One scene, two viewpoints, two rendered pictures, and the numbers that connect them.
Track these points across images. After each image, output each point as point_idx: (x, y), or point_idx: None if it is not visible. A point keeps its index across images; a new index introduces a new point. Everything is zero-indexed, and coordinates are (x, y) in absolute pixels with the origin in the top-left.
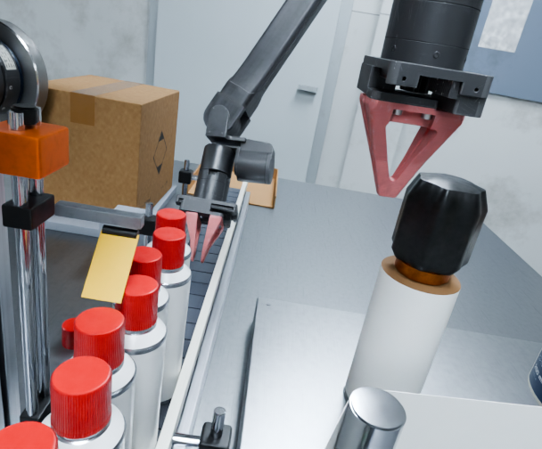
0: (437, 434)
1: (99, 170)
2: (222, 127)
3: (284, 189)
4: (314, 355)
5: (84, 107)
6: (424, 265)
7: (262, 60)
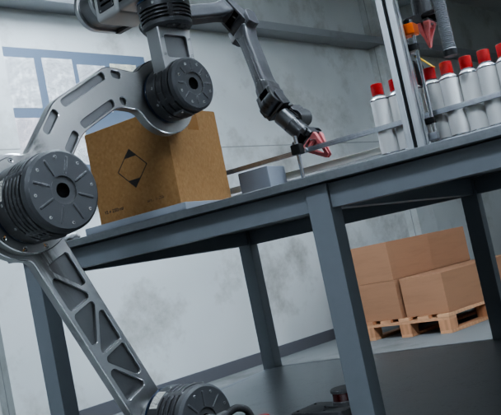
0: None
1: (208, 161)
2: (285, 98)
3: None
4: None
5: (192, 118)
6: None
7: (267, 70)
